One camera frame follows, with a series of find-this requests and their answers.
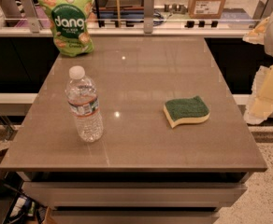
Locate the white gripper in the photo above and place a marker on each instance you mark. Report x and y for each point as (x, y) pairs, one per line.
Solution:
(260, 105)

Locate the clear plastic water bottle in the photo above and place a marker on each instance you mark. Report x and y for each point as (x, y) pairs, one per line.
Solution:
(83, 102)

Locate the green rice chip bag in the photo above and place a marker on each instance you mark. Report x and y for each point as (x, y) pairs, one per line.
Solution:
(68, 24)

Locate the cardboard box with label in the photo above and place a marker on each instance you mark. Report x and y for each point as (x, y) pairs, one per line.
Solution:
(205, 9)

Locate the green and yellow sponge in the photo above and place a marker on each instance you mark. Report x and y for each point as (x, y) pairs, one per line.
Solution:
(186, 111)

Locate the upper grey drawer front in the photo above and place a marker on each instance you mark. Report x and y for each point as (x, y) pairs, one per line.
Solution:
(100, 194)

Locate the grey drawer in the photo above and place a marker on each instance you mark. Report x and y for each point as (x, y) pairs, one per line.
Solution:
(134, 217)
(100, 194)

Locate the lower grey drawer front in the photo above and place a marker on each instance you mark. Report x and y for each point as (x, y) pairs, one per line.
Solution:
(134, 217)

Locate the clutter bin on floor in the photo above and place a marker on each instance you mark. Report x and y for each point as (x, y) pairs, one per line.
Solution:
(24, 210)

